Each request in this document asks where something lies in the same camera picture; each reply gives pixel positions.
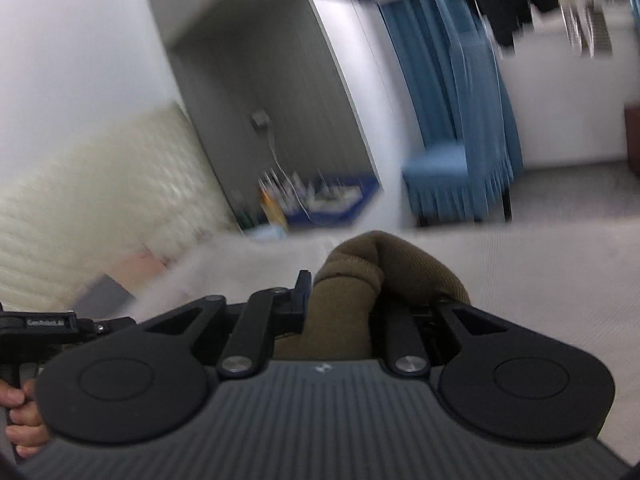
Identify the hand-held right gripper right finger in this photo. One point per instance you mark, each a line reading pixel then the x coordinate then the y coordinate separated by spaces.
pixel 400 330

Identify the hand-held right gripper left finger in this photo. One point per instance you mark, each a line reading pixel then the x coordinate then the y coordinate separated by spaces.
pixel 300 300

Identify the brown hoodie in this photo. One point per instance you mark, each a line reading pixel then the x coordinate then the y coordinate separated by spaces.
pixel 350 320

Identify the person's left hand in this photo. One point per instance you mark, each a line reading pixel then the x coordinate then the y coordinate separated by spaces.
pixel 25 425

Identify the white pillow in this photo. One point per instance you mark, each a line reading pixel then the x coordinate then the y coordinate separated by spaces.
pixel 210 270

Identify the patchwork pillow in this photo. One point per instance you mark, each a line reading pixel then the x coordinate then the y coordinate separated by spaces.
pixel 130 270

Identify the cream quilted headboard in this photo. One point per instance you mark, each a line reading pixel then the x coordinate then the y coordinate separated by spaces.
pixel 100 200

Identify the blue covered chair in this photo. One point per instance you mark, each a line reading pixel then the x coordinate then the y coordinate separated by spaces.
pixel 450 185

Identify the grey wardrobe cabinet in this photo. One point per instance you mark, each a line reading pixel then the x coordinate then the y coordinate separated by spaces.
pixel 280 85

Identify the blue curtain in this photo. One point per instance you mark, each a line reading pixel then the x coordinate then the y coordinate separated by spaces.
pixel 415 70

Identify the striped hanging garment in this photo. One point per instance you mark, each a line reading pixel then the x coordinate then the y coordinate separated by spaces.
pixel 592 30

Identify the wall charger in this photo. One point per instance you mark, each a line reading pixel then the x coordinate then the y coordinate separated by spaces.
pixel 261 119

